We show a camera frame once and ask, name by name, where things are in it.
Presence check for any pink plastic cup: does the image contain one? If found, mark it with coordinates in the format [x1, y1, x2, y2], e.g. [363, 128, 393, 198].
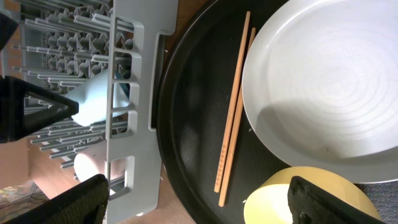
[74, 140, 126, 182]

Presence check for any yellow bowl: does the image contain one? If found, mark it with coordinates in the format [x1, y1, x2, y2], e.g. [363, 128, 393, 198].
[244, 166, 381, 223]

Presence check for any grey plate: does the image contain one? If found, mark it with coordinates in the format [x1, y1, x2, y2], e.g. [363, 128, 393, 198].
[242, 0, 397, 184]

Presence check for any blue plastic cup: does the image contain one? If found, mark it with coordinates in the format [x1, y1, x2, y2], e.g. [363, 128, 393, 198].
[64, 69, 131, 126]

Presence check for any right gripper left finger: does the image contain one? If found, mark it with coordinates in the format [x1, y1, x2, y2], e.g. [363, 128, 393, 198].
[5, 174, 109, 224]

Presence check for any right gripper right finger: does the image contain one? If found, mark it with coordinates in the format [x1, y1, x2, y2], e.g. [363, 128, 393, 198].
[287, 176, 384, 224]

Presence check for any wooden chopstick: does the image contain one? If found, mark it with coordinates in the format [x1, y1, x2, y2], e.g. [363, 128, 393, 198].
[218, 27, 256, 207]
[214, 11, 251, 193]

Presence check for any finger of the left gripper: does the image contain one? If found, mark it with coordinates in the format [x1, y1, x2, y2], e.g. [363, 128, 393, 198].
[1, 76, 79, 143]

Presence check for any grey dishwasher rack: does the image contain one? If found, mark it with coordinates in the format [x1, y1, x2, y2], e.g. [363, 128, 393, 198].
[1, 0, 178, 223]

